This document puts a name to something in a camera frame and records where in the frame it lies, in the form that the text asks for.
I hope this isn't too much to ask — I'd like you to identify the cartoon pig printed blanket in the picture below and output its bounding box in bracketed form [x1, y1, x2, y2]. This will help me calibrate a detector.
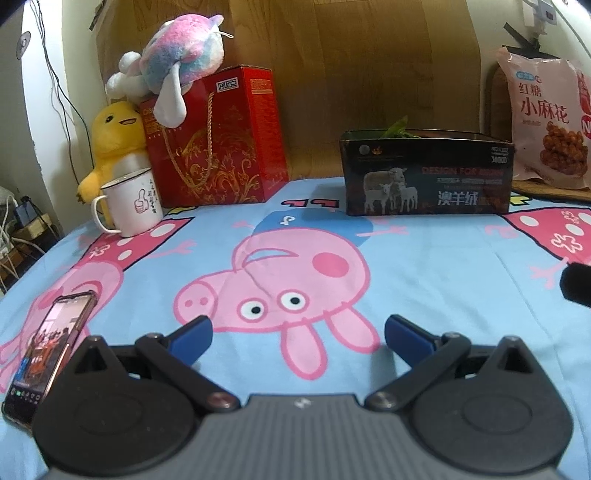
[0, 178, 591, 480]

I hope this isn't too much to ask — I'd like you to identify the yellow duck plush toy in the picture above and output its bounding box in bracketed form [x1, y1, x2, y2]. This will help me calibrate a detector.
[76, 102, 151, 227]

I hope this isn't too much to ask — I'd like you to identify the dark charger block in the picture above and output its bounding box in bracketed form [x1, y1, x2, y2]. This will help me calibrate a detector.
[14, 196, 37, 228]

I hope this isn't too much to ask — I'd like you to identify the red gift box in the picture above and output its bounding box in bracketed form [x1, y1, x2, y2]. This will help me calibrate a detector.
[139, 66, 289, 208]

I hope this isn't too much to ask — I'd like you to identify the black wall cable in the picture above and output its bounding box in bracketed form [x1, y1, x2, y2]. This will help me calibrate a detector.
[30, 0, 95, 185]

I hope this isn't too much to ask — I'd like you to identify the large pink snack bag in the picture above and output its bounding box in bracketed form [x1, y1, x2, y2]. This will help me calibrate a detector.
[496, 46, 591, 190]

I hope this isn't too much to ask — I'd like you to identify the white cables bundle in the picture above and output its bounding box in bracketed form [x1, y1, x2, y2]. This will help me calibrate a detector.
[0, 185, 61, 294]

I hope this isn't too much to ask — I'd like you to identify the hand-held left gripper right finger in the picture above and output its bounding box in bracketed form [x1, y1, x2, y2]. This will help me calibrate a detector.
[365, 314, 539, 412]

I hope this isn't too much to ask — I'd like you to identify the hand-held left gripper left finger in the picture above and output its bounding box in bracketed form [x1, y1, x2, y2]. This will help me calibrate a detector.
[74, 315, 241, 412]

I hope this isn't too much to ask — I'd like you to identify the pastel plush toy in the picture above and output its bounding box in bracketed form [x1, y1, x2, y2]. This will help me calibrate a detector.
[105, 14, 232, 129]

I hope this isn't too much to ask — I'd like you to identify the dark green snack packet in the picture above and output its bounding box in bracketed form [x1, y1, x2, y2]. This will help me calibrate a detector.
[379, 115, 422, 139]

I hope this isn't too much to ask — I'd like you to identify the dark printed box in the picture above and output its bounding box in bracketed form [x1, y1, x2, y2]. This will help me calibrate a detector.
[339, 129, 514, 217]

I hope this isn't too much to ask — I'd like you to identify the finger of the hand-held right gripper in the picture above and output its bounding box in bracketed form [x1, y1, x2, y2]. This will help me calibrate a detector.
[560, 263, 591, 308]

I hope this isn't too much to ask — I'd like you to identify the white enamel mug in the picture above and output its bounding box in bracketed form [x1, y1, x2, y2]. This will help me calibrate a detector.
[91, 167, 164, 238]

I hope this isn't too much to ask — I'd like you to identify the black strap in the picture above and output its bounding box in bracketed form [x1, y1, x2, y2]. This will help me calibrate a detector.
[501, 21, 546, 49]

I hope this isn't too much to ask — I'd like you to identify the smartphone with lit screen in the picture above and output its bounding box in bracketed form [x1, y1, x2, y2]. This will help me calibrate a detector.
[1, 291, 99, 428]

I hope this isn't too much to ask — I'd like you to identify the wooden headboard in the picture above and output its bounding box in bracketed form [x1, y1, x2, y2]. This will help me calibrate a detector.
[95, 0, 485, 181]

